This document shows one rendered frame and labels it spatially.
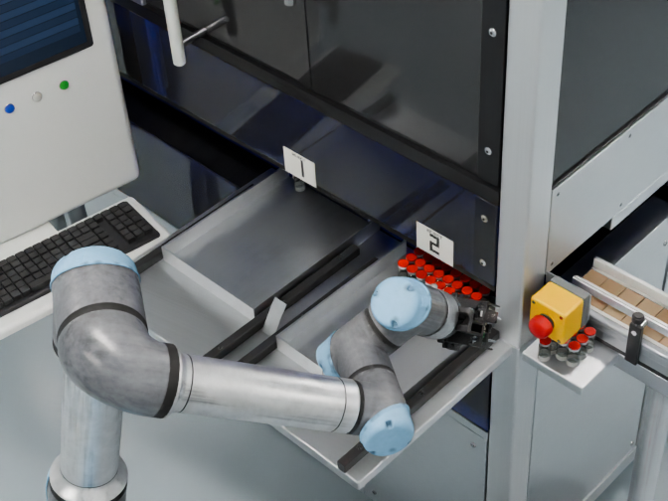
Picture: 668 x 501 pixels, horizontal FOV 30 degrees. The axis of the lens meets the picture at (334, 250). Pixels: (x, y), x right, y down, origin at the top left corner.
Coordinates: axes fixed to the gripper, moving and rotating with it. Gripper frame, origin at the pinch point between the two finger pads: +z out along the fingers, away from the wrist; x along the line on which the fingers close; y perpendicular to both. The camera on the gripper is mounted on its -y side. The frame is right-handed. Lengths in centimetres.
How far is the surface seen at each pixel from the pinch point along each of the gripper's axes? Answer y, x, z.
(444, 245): -11.9, 13.8, 7.7
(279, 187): -59, 23, 24
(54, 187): -101, 15, 4
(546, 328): 9.6, 2.1, 6.6
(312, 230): -46, 15, 20
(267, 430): -90, -31, 88
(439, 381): -7.3, -9.7, 5.9
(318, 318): -33.9, -2.7, 7.0
